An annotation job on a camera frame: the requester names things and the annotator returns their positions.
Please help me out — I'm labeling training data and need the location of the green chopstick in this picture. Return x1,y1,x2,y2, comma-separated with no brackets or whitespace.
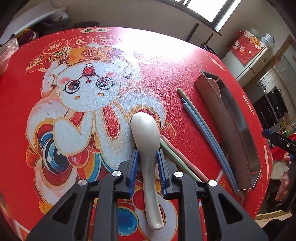
159,140,202,183
177,88,234,186

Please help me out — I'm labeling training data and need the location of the white spoon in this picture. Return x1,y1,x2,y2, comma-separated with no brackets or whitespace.
131,113,163,230

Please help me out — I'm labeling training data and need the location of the person's right hand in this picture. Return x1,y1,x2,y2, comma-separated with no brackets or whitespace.
276,155,293,202

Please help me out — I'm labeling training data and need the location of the black rice cooker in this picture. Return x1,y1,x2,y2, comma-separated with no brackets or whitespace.
202,43,220,56

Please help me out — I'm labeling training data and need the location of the dark framed window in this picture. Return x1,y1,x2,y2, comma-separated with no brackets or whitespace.
159,0,241,33

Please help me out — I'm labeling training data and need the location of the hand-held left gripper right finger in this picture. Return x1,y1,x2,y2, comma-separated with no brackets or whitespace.
157,150,270,241

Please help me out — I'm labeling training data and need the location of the pink chopstick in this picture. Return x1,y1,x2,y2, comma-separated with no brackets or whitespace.
160,136,210,182

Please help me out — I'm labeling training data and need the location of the clear plastic container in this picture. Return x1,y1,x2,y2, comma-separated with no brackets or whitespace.
250,28,275,48

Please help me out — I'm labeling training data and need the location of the black kitchen oven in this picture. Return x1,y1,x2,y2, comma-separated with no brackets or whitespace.
252,86,289,130

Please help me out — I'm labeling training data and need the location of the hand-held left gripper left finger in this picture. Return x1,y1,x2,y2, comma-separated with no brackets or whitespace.
26,149,139,241

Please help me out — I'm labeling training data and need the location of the red printed cloth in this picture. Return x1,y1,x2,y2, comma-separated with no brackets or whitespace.
230,30,266,65

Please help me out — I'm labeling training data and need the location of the red printed table mat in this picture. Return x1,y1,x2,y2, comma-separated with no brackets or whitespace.
0,27,273,241

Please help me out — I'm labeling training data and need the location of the bowl covered with plastic wrap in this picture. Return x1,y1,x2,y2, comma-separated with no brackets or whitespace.
0,38,19,77

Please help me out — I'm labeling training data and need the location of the wooden door frame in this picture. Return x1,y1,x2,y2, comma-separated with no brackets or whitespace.
243,35,296,90

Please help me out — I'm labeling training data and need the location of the white rolled board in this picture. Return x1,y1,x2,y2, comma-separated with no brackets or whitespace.
0,0,66,45

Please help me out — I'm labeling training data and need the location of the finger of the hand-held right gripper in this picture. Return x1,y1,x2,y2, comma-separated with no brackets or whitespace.
262,129,296,154

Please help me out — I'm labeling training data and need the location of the metal utensil box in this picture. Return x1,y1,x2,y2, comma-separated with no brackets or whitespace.
194,70,262,192

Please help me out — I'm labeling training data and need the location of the white fridge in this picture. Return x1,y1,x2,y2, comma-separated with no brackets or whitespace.
223,44,274,86

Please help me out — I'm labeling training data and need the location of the black air fryer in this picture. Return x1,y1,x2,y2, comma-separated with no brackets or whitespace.
73,21,100,29

